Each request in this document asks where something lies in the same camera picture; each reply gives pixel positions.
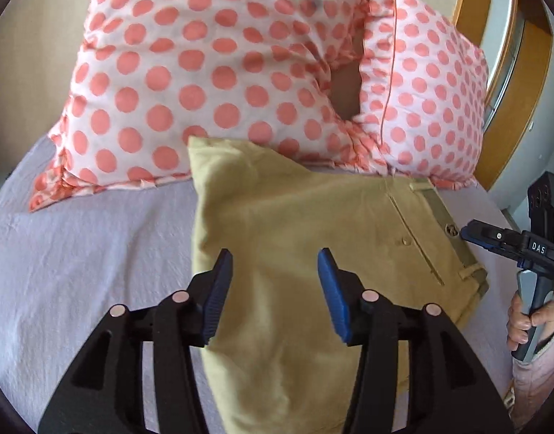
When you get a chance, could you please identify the person's right forearm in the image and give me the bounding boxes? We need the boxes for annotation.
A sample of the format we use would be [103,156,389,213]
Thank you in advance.
[512,321,554,430]

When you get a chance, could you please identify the person's right hand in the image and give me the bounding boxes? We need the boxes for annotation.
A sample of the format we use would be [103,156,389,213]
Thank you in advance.
[506,290,554,352]

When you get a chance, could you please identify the lavender bed sheet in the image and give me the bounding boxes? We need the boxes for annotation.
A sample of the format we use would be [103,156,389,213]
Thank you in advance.
[0,133,524,434]

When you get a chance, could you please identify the khaki pants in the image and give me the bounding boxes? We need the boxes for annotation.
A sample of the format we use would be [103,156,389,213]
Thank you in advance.
[187,136,490,434]

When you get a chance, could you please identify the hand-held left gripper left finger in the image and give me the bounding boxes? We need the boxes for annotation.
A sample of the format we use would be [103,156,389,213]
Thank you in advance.
[37,248,233,434]

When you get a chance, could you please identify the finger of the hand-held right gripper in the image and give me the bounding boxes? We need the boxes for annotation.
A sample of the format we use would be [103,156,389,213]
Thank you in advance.
[460,219,526,263]

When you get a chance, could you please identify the pink polka dot pillow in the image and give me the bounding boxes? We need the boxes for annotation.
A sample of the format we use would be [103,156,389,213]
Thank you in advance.
[28,0,490,214]

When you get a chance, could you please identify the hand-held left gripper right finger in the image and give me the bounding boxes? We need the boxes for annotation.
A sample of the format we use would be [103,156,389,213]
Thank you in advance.
[317,248,516,434]

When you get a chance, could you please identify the wooden headboard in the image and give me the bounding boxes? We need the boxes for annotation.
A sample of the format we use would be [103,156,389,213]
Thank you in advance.
[453,0,554,191]

